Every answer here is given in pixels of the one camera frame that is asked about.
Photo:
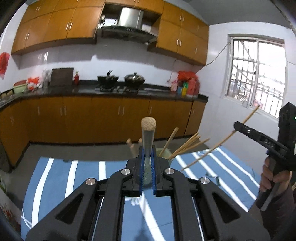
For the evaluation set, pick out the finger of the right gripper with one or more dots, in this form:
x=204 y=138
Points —
x=257 y=136

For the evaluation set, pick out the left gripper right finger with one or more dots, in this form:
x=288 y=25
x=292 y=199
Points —
x=153 y=169

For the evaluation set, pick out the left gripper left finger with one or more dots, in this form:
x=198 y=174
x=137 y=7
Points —
x=141 y=170

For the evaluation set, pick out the wooden chopstick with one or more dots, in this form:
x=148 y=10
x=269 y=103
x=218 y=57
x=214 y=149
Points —
x=148 y=125

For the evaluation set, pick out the person right hand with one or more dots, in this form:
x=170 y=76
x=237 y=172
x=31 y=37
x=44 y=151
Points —
x=267 y=177

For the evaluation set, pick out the green perforated utensil holder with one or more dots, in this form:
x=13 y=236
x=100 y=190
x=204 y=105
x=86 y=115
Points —
x=166 y=154

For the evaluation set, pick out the barred window right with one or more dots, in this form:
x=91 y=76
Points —
x=257 y=73

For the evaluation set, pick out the gas stove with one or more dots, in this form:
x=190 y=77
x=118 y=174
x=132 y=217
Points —
x=119 y=89

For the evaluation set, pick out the pink bottle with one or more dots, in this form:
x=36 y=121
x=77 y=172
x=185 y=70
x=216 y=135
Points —
x=174 y=86

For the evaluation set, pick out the right black lidded wok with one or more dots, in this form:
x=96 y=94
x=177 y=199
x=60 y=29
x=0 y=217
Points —
x=134 y=81

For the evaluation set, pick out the left black wok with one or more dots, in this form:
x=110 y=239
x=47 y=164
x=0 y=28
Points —
x=108 y=81

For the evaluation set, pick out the red bag on counter right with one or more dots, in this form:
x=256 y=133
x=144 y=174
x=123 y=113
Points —
x=186 y=75

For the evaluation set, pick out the lower wooden base cabinets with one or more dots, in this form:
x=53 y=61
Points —
x=92 y=120

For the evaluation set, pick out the blue white striped tablecloth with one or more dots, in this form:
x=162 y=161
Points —
x=146 y=217

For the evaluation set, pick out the black countertop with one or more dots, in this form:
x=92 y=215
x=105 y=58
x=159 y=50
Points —
x=90 y=88

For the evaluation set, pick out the red sauce bottle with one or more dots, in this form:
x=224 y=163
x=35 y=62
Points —
x=76 y=78

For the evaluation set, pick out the dark cutting board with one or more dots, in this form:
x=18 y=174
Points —
x=61 y=77

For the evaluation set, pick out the steel range hood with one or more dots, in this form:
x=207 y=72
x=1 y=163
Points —
x=127 y=23

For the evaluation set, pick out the orange bag on counter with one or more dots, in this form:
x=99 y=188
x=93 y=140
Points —
x=34 y=83

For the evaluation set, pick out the green basin with red lid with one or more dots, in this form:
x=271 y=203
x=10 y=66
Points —
x=20 y=86

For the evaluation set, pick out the red plastic bag hanging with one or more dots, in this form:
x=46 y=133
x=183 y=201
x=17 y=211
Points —
x=4 y=59

